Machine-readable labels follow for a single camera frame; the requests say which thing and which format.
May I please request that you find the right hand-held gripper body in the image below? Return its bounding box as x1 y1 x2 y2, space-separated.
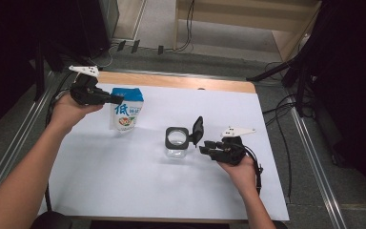
213 126 256 166

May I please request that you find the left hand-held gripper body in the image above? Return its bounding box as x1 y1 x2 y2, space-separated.
69 65 104 107

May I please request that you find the person's right hand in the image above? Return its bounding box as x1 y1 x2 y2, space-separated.
217 156 257 196

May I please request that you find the person's left hand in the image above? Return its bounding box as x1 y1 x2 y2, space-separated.
49 94 104 135

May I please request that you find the black metal stand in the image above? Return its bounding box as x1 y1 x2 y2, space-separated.
32 37 103 103
247 47 318 117

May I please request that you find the white paper sheet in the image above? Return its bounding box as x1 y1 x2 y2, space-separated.
37 83 290 222

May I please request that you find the dark cabinet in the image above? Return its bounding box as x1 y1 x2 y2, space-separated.
75 0 120 58

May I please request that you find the black curtain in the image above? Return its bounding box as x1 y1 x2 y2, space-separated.
311 0 366 211
0 0 80 141

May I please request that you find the wooden shelf unit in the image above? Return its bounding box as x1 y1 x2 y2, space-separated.
174 0 323 63

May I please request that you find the right hand-held gripper black cable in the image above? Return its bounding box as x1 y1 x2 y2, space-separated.
242 145 265 197

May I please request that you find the hand-held gripper black cable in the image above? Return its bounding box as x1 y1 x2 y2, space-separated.
242 145 265 197
44 72 79 213

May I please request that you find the white floor cable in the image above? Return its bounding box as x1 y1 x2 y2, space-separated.
89 47 113 70

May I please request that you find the black floor cable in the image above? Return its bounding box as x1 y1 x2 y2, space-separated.
261 61 299 201

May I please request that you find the metal floor rail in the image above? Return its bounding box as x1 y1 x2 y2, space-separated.
0 71 65 208
290 104 347 229

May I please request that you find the black hanging cable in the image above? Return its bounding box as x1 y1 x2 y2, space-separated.
174 0 195 52

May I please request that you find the left hand-held gripper black cable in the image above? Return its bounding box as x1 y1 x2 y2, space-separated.
44 72 79 213

